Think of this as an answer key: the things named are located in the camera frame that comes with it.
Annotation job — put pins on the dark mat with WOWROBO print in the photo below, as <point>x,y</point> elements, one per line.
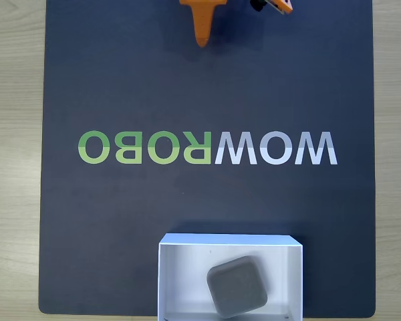
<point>87,83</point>

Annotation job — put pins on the white cardboard box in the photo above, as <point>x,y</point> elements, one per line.
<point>180,281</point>

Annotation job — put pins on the orange-framed gripper camera module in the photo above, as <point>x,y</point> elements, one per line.
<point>282,5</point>

